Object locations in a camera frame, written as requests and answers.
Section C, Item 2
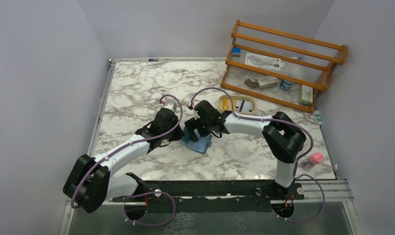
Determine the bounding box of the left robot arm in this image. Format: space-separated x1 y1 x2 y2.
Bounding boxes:
63 103 184 213

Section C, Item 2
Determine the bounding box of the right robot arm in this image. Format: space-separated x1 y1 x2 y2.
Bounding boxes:
185 100 306 199

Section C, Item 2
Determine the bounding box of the gold card with stripe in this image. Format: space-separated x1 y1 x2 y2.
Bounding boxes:
220 99 236 111

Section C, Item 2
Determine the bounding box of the grey card upper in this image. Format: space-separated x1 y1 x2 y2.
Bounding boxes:
235 100 253 113

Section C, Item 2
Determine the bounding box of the cream oval tray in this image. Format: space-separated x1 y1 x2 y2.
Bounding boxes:
218 95 256 115

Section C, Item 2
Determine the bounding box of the olive tape dispenser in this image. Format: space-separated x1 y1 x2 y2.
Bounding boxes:
244 79 258 89

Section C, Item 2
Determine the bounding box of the grey stapler box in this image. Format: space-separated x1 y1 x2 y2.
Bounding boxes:
255 75 279 89

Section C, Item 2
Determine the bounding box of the blue grey eraser block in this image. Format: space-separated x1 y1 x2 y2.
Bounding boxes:
232 47 241 58

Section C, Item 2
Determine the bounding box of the white printed flat package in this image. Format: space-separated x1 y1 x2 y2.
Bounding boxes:
245 53 285 71

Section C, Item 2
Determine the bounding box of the orange wooden shelf rack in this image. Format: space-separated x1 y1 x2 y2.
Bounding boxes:
220 20 347 113

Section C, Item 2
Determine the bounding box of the green white small box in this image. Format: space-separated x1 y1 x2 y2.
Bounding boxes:
299 85 314 105

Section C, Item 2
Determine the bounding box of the green white tube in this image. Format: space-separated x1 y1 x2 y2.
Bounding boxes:
315 110 322 125

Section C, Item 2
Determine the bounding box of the pink small bottle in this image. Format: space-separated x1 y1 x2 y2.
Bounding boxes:
302 152 324 171

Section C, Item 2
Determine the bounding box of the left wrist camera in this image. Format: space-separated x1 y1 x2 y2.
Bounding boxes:
164 103 178 112

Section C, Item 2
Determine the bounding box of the aluminium frame rail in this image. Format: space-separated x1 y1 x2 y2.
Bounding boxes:
63 62 354 224

